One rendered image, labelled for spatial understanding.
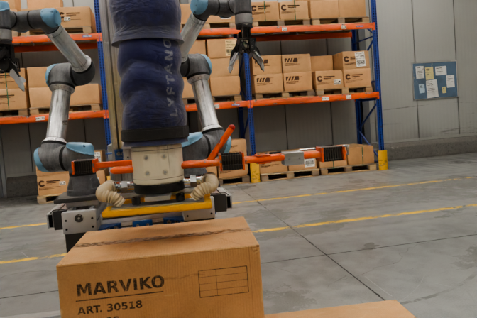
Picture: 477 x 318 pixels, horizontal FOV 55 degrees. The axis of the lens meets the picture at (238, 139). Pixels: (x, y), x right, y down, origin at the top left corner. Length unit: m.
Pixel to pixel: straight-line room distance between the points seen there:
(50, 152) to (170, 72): 0.87
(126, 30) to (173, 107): 0.28
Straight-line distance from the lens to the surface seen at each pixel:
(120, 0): 1.53
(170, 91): 1.49
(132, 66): 1.49
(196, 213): 2.00
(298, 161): 1.58
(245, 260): 1.43
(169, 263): 1.42
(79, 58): 2.20
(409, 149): 11.58
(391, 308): 1.99
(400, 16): 11.84
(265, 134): 10.34
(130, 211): 1.46
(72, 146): 2.13
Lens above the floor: 1.34
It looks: 3 degrees down
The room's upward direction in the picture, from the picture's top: 4 degrees counter-clockwise
